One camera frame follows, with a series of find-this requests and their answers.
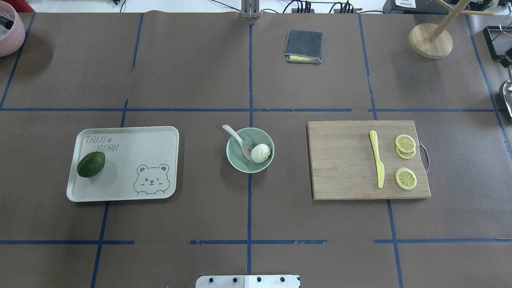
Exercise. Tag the white ceramic spoon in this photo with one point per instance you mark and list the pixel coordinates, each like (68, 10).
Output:
(246, 150)

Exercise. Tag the light green bowl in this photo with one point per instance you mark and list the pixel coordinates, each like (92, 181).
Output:
(252, 137)

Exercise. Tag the pink bowl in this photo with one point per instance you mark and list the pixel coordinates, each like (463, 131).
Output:
(12, 30)

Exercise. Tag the grey folded cloth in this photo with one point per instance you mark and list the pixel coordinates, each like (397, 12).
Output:
(303, 47)

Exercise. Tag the wooden cutting board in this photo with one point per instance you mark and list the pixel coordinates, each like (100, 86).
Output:
(342, 162)

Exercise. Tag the white bear tray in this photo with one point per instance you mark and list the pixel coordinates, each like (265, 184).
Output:
(141, 163)

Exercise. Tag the yellow plastic knife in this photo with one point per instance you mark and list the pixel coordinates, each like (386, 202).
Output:
(380, 168)

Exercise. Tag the lemon slice upper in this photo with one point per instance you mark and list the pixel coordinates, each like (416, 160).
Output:
(405, 143)

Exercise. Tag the lemon slice under stack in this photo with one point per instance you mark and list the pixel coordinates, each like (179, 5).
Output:
(405, 155)

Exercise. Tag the lemon slice lower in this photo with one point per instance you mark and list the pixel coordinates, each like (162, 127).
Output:
(405, 178)

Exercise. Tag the green avocado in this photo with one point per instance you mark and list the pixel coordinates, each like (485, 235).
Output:
(91, 164)

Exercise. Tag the wooden mug tree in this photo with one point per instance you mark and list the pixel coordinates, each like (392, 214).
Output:
(432, 40)

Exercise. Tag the metal scoop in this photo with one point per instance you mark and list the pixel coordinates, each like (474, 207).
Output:
(506, 91)

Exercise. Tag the black glass rack tray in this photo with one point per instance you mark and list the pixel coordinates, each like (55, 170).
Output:
(498, 41)

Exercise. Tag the aluminium frame post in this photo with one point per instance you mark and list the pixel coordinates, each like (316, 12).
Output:
(250, 9)

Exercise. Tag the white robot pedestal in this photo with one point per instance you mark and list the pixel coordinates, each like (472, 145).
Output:
(249, 281)

